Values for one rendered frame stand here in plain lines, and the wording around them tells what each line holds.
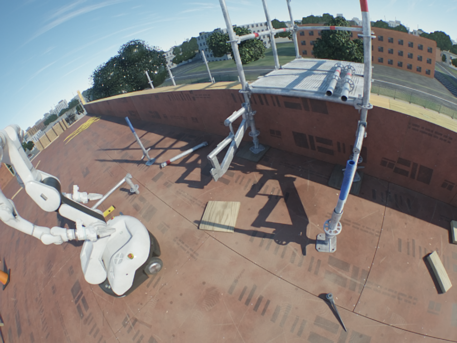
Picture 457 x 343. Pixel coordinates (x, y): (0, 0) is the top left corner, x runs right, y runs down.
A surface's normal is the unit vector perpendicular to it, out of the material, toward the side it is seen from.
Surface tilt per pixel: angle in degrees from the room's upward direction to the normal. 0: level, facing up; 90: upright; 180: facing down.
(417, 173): 90
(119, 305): 0
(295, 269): 0
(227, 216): 0
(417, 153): 90
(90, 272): 88
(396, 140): 90
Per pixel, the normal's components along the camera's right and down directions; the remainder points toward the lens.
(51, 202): 0.69, 0.33
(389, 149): -0.61, 0.63
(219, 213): -0.24, -0.73
